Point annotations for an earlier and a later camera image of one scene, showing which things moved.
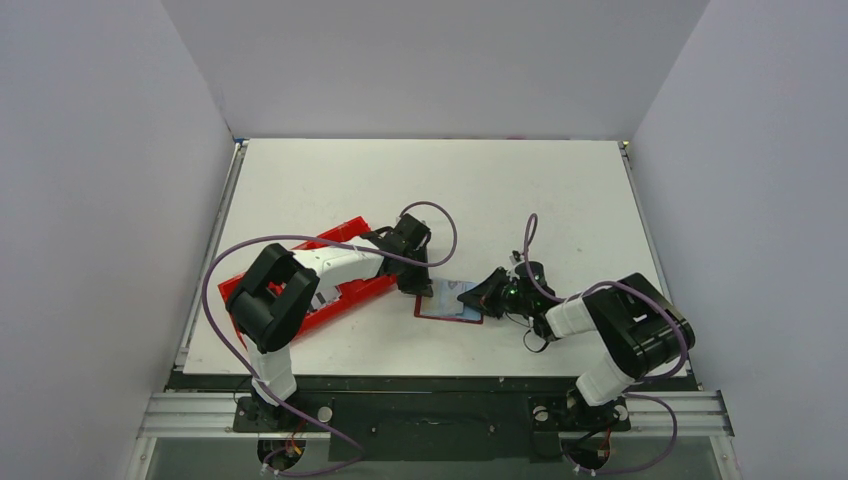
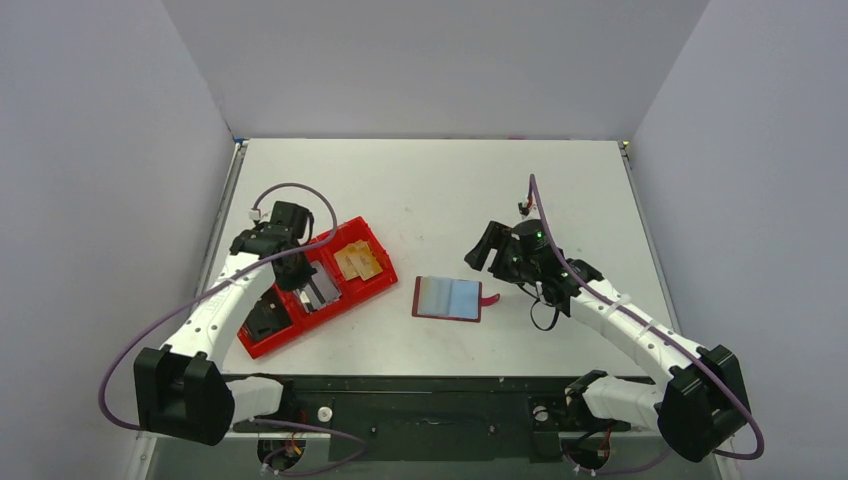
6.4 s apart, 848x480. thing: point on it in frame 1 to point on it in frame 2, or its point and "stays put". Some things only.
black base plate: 431,419 stays put
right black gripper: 500,295 to 499,250
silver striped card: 323,297 stays put
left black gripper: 419,286 to 297,281
